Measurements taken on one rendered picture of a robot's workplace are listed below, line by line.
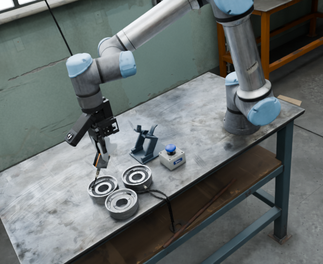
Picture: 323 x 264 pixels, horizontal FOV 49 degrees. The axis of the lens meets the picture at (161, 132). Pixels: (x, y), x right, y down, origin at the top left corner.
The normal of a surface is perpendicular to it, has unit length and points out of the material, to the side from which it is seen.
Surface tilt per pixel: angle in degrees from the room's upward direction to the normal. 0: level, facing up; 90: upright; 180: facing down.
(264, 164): 0
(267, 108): 97
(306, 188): 0
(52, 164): 0
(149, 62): 90
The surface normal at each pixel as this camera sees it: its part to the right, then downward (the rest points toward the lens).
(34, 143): 0.58, 0.38
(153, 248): -0.15, -0.82
